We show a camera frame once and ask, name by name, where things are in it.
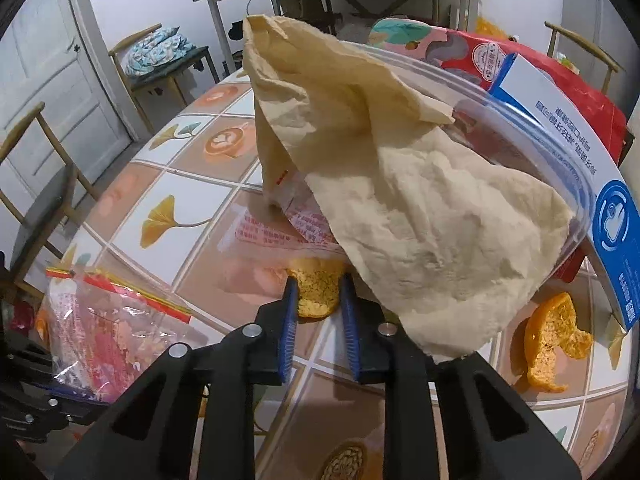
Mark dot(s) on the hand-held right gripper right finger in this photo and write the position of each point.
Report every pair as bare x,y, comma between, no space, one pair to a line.
350,330

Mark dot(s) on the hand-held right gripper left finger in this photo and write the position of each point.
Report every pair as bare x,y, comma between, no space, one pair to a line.
289,330

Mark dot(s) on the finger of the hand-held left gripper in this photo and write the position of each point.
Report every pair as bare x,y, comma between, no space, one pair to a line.
25,350
45,407

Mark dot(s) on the orange peel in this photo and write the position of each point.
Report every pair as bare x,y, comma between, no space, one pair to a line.
547,350
315,290

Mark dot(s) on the clear zip bag red strip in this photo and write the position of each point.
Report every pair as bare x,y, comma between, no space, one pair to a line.
100,330

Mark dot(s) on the brown paper bag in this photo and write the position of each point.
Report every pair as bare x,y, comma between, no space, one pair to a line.
400,185

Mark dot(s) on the clear plastic container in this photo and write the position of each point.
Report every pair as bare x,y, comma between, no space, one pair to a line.
500,125

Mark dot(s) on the blue white carton box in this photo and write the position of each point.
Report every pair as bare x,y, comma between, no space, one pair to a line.
615,220

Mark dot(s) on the red snack bag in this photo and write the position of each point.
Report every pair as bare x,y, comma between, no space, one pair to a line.
575,95

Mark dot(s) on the clear wrapper red print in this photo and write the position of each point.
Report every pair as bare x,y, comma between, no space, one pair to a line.
270,232

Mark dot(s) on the wooden chair grey seat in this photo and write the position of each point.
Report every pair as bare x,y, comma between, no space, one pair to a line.
45,200

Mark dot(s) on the patterned dining table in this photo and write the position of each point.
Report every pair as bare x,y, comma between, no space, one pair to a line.
190,160

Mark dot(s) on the white door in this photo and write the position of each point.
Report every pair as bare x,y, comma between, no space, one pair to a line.
50,85

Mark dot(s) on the wooden chair dark seat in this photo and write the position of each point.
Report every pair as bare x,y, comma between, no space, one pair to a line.
170,69

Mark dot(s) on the dark cloth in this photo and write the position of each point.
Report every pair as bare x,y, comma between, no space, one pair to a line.
236,30

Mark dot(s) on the floral folded blanket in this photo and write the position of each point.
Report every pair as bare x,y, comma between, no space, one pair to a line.
155,50

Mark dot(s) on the cardboard box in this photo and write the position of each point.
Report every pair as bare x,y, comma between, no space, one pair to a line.
305,7

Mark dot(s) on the yellow plastic bag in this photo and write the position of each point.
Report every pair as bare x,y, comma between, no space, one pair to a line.
487,27

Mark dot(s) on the wooden armchair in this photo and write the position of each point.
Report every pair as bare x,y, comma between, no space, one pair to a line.
575,32

